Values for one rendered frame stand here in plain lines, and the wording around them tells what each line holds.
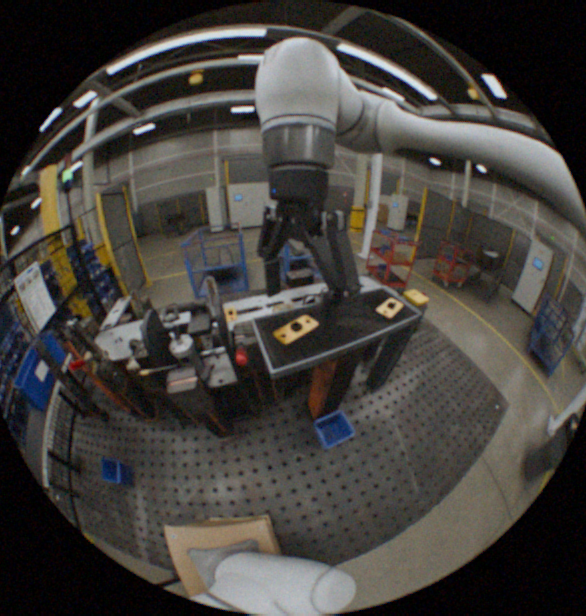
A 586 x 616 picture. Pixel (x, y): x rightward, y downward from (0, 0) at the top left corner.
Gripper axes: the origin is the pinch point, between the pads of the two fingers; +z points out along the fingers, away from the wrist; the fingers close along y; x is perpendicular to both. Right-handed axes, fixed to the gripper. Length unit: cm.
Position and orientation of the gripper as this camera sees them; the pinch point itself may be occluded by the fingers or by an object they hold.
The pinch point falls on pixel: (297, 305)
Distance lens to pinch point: 30.1
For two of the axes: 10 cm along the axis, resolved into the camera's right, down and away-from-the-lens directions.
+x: -7.6, 3.8, -5.3
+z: 0.0, 8.2, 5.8
